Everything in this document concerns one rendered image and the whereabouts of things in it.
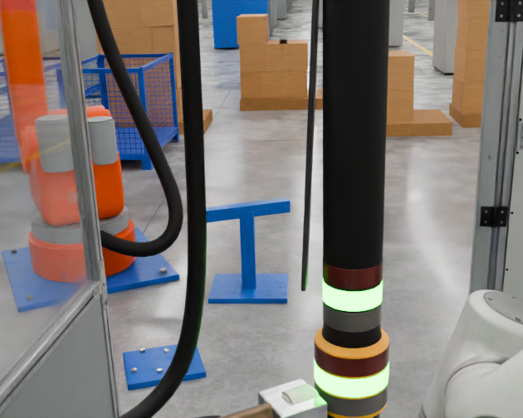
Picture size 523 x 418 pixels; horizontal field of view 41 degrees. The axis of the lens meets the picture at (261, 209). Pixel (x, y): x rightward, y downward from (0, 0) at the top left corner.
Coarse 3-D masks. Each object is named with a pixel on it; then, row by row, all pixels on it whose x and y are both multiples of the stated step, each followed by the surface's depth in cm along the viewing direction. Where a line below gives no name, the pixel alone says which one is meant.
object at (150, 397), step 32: (192, 0) 30; (192, 32) 31; (192, 64) 31; (192, 96) 32; (192, 128) 32; (192, 160) 33; (192, 192) 33; (192, 224) 34; (192, 256) 34; (192, 288) 35; (192, 320) 35; (192, 352) 35; (160, 384) 36; (128, 416) 35
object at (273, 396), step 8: (288, 384) 41; (296, 384) 41; (304, 384) 41; (264, 392) 40; (272, 392) 40; (280, 392) 40; (264, 400) 40; (272, 400) 40; (280, 400) 40; (312, 400) 39; (320, 400) 39; (272, 408) 39; (280, 408) 39; (288, 408) 39; (296, 408) 39; (304, 408) 39; (312, 408) 39; (320, 408) 39; (280, 416) 38; (288, 416) 38; (296, 416) 38; (304, 416) 39; (312, 416) 39; (320, 416) 39
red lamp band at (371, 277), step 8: (328, 272) 38; (336, 272) 38; (344, 272) 38; (352, 272) 37; (360, 272) 37; (368, 272) 38; (376, 272) 38; (328, 280) 38; (336, 280) 38; (344, 280) 38; (352, 280) 38; (360, 280) 38; (368, 280) 38; (376, 280) 38; (344, 288) 38; (352, 288) 38; (360, 288) 38
